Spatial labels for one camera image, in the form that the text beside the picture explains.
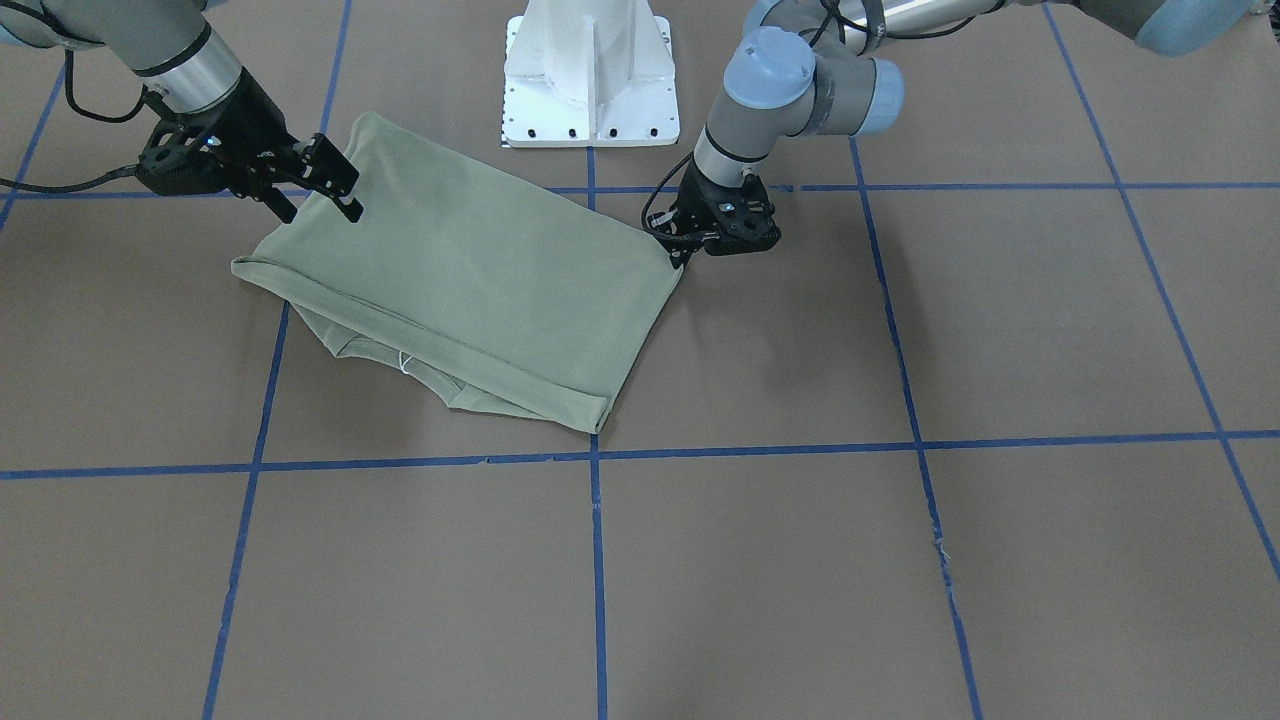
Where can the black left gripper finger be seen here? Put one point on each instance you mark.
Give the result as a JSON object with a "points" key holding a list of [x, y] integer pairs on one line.
{"points": [[679, 253]]}

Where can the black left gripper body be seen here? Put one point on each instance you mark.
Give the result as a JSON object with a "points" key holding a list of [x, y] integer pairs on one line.
{"points": [[693, 199]]}

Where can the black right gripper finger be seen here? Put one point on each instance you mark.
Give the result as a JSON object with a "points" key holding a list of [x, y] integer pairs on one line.
{"points": [[275, 200], [327, 171]]}

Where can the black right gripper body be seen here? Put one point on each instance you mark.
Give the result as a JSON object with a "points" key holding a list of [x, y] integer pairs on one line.
{"points": [[247, 120]]}

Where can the olive green long-sleeve shirt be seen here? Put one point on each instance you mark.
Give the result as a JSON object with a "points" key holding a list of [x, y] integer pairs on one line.
{"points": [[499, 296]]}

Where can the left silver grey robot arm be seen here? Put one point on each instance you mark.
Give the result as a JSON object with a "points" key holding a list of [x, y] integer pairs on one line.
{"points": [[1068, 143]]}

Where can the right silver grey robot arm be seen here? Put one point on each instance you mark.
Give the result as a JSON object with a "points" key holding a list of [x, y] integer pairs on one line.
{"points": [[169, 45]]}

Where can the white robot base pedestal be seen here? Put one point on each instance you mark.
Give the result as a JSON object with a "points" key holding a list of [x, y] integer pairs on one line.
{"points": [[589, 74]]}

